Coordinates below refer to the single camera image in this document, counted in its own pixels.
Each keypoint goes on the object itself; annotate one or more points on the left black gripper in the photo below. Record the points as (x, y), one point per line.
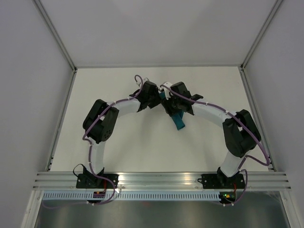
(157, 99)

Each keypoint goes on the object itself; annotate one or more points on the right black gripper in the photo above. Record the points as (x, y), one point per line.
(169, 109)

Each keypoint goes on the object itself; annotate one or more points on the teal satin napkin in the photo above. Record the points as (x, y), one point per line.
(175, 114)

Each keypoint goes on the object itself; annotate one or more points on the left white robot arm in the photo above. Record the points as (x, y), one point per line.
(100, 122)

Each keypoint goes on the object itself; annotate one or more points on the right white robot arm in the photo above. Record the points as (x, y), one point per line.
(240, 131)

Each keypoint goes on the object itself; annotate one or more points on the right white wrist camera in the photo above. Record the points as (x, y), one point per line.
(165, 90)

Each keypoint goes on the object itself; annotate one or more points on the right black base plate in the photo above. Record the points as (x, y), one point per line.
(216, 182)

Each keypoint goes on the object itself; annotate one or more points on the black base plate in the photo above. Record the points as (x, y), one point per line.
(216, 182)
(92, 182)

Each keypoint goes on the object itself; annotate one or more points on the white slotted cable duct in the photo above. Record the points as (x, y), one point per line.
(135, 195)

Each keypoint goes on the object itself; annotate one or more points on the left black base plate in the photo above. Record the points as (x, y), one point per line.
(92, 182)

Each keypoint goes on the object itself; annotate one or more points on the left aluminium frame post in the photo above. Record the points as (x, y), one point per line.
(53, 31)

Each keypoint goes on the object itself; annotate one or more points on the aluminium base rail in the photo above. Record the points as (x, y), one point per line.
(164, 181)

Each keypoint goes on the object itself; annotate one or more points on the aluminium frame corner post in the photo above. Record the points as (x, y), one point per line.
(271, 15)

